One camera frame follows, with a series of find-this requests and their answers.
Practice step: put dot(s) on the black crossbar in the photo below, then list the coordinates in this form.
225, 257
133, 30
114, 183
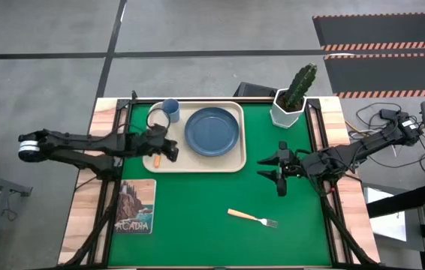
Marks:
400, 200

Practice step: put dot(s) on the green table mat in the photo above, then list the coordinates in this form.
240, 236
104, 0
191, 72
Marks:
205, 240

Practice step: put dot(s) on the blue ribbed plastic cup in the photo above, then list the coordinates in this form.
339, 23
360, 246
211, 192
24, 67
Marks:
171, 109

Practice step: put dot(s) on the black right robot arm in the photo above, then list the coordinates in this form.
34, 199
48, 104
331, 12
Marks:
366, 144

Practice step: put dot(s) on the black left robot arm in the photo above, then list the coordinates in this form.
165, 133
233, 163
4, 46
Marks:
85, 144

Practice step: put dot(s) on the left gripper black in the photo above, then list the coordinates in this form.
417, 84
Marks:
154, 140

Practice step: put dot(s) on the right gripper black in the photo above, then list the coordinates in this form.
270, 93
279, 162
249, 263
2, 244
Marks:
295, 165

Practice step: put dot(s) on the black hazard-striped floor mat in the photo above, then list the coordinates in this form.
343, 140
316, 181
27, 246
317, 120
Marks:
385, 73
381, 30

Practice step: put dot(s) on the beige plastic serving tray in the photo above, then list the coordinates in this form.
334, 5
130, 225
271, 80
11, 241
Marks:
197, 163

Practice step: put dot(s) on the blue round plate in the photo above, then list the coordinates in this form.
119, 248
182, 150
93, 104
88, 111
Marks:
211, 131

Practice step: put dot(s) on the black aluminium table frame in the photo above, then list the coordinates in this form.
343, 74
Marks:
314, 108

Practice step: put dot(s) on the Acadia picture card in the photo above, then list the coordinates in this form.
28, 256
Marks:
135, 206

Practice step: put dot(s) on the green cactus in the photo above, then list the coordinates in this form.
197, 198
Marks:
300, 84

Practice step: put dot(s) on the white hexagonal plant pot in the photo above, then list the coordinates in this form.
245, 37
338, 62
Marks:
285, 118

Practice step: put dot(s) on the white sheet on floor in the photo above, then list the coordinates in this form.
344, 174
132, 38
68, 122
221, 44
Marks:
387, 225

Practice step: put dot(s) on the black box behind table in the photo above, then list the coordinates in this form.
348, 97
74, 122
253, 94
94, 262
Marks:
254, 90

